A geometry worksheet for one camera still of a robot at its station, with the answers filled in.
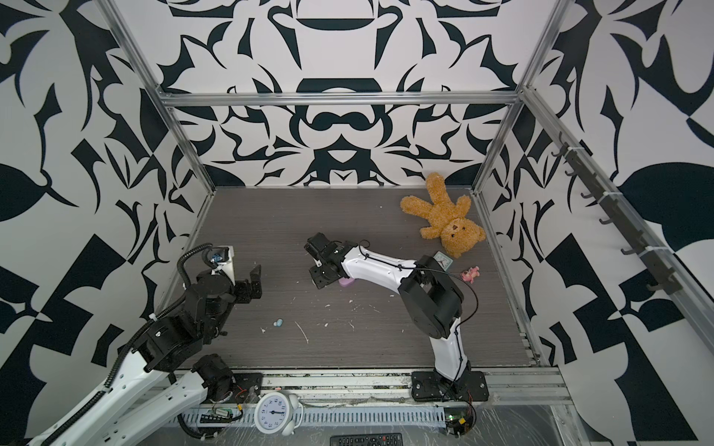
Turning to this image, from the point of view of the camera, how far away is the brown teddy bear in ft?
3.22

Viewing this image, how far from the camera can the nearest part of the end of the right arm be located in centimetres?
66

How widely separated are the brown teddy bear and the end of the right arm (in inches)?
17.5
